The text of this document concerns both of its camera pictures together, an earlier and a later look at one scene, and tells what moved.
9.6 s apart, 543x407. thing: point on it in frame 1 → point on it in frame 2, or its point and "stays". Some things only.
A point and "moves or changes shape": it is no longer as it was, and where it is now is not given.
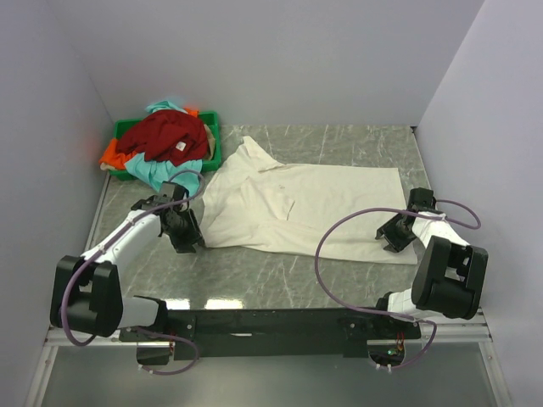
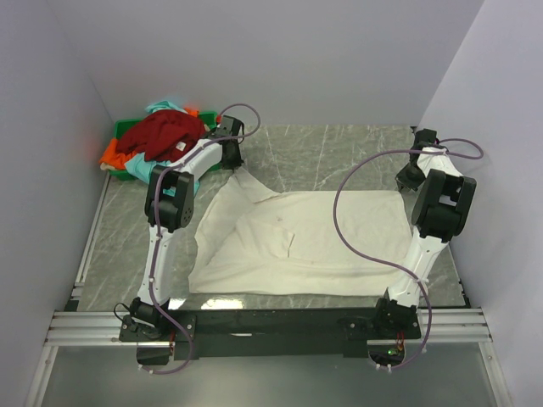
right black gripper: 395,244 → 403,182
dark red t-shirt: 167,135 stays
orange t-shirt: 114,157 stays
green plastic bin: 209,118 stays
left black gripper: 184,245 → 237,162
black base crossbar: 265,333 stays
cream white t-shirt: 256,203 moves or changes shape
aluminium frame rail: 444,332 stays
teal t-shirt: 153,173 stays
